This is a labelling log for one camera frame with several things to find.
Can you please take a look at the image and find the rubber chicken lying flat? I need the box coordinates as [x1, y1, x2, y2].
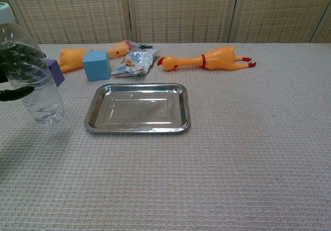
[157, 46, 257, 72]

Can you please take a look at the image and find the metal tray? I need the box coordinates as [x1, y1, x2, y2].
[83, 83, 191, 134]

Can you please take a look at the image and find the woven folding screen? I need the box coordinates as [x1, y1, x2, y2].
[0, 0, 331, 44]

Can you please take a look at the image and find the silver snack bag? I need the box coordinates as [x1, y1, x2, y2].
[111, 48, 160, 78]

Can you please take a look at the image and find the light blue cube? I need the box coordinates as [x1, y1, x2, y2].
[82, 49, 112, 82]

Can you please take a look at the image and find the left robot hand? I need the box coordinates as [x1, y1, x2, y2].
[0, 44, 47, 103]

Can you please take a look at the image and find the white woven tablecloth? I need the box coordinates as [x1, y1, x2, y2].
[0, 42, 331, 231]

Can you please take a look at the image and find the rubber chicken with raised head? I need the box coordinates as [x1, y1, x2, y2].
[58, 40, 133, 74]

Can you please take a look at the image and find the clear plastic bottle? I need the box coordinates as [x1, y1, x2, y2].
[0, 1, 66, 126]

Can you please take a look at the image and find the purple cube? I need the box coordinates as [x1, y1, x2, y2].
[46, 59, 65, 87]

